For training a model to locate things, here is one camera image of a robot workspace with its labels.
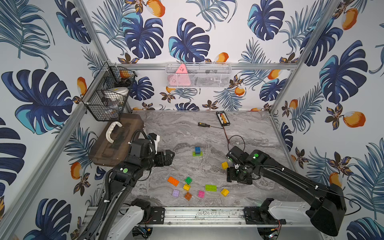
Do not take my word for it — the purple square lego brick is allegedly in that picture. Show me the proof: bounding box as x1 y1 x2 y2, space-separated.
172 189 180 198

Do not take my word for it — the yellow lego brick near arm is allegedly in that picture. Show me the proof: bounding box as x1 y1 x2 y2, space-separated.
222 162 229 170

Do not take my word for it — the white object in basket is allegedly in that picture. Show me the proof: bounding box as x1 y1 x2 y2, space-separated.
103 87 129 101

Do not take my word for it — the lime long base lego brick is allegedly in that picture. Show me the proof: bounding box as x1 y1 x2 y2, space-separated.
193 152 203 157

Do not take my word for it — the yellow sloped lego brick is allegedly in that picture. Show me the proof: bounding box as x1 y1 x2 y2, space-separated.
183 184 191 191

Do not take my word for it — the black wire basket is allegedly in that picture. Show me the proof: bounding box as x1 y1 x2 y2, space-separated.
81 63 138 122

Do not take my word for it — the brown translucent tool case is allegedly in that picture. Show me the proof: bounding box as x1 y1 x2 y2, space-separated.
89 113 144 167

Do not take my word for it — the pink square lego brick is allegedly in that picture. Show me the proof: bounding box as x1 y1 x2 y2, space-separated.
198 191 205 199

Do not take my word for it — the black screwdriver bit case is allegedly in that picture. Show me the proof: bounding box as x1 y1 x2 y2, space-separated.
216 111 231 127

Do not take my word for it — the pink triangular object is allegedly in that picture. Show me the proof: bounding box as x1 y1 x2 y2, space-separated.
168 64 192 88

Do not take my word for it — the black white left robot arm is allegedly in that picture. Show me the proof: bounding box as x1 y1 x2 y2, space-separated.
78 130 175 240

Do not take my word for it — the yellow small lego brick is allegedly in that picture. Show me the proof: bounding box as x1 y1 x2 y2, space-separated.
221 189 230 197

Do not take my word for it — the brown square lego brick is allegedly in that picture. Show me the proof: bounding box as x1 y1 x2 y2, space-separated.
185 192 193 201

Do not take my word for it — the orange long lego brick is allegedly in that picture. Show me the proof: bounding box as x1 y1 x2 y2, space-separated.
168 177 180 187

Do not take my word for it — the green square lego brick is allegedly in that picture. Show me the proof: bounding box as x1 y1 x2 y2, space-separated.
185 177 193 185

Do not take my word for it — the black yellow screwdriver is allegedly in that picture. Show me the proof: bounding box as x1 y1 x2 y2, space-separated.
198 122 223 129

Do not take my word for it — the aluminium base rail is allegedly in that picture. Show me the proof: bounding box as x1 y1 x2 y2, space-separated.
141 207 313 228

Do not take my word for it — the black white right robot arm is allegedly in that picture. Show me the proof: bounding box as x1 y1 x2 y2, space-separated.
226 147 347 236

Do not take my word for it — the white wire wall shelf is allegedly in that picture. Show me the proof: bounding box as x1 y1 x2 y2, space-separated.
165 63 232 89

